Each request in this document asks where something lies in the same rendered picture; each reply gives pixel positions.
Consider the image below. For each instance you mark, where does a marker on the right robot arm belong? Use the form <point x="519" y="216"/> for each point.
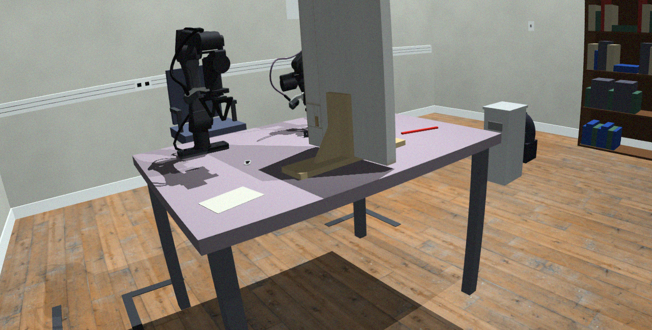
<point x="215" y="62"/>

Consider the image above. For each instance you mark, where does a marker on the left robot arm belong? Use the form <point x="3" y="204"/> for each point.
<point x="289" y="81"/>

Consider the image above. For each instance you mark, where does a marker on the white paper sheet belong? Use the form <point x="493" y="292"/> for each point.
<point x="230" y="199"/>

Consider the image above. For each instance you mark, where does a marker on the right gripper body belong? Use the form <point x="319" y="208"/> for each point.
<point x="213" y="87"/>

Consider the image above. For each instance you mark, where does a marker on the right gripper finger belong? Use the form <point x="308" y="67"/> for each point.
<point x="202" y="100"/>
<point x="228" y="100"/>

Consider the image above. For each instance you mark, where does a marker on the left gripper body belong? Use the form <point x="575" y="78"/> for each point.
<point x="302" y="96"/>

